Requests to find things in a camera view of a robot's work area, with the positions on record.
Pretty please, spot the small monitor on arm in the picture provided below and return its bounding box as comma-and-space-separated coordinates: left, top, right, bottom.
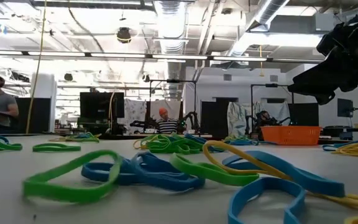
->
336, 98, 354, 118

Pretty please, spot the black partition panel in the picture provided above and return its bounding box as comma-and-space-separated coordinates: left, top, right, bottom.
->
287, 102, 319, 127
201, 97, 229, 138
16, 97, 52, 135

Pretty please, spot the dark background desk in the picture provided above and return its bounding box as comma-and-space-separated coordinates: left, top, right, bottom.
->
321, 125, 358, 141

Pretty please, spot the orange plastic basket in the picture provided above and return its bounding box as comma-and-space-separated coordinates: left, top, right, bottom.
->
260, 125, 323, 146

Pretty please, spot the patterned white cloth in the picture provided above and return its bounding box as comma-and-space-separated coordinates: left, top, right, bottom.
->
227, 101, 259, 138
124, 98, 148, 135

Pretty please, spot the long ceiling light strip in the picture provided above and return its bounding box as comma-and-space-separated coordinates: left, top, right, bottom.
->
0, 49, 323, 65

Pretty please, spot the black computer monitor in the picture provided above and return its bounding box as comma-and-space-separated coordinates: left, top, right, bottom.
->
79, 91, 126, 124

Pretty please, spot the cluttered background desk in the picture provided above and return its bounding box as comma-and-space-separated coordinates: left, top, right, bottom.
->
54, 119, 127, 136

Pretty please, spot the black metal station frame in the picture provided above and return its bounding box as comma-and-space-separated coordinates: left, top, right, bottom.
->
250, 83, 295, 125
149, 79, 198, 134

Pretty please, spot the yellow hanging cable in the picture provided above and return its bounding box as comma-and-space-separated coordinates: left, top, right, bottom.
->
108, 91, 116, 130

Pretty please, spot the yellow power cable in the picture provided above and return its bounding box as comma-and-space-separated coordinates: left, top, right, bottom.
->
25, 0, 48, 135

